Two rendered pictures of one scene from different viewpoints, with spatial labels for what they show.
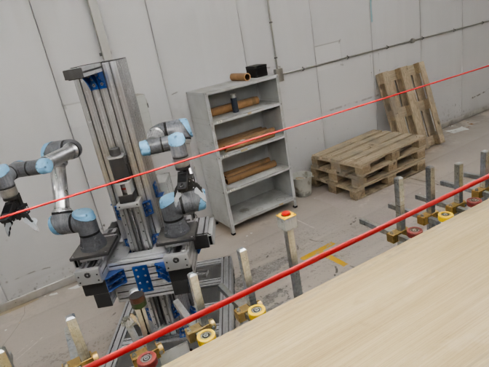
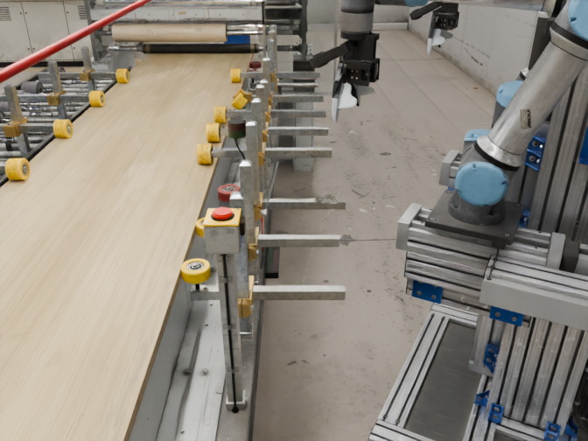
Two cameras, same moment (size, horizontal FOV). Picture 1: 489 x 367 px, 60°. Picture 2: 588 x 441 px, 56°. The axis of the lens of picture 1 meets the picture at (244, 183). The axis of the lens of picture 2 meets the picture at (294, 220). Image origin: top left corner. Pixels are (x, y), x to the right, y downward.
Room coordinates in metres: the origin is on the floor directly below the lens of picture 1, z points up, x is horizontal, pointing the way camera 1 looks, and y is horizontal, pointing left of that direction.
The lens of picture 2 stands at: (2.37, -0.99, 1.74)
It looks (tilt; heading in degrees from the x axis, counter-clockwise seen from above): 28 degrees down; 116
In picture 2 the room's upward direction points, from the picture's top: straight up
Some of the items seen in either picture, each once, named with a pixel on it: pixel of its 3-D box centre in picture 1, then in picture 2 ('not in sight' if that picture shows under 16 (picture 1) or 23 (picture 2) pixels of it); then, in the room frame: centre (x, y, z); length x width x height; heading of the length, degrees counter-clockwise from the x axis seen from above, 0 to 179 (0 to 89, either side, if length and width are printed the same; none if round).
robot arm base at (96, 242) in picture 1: (92, 238); not in sight; (2.25, 0.93, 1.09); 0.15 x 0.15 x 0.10
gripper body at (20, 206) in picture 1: (15, 207); (444, 11); (1.95, 1.11, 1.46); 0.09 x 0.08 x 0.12; 178
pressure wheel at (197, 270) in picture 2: (258, 319); (197, 281); (1.57, 0.05, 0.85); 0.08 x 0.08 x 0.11
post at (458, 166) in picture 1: (458, 199); not in sight; (2.34, -1.29, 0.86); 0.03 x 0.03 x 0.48; 25
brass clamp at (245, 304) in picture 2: (249, 310); (243, 296); (1.69, 0.09, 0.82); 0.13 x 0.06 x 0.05; 115
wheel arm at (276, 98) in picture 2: not in sight; (287, 98); (1.14, 1.50, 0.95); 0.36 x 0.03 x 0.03; 25
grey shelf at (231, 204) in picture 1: (244, 153); not in sight; (4.53, -0.06, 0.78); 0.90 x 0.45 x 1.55; 118
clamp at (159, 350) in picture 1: (148, 354); (254, 206); (1.48, 0.54, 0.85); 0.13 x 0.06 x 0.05; 115
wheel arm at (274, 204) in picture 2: (137, 343); (284, 204); (1.57, 0.60, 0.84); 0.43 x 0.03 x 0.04; 25
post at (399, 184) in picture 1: (400, 215); not in sight; (2.13, -0.84, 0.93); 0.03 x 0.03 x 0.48; 25
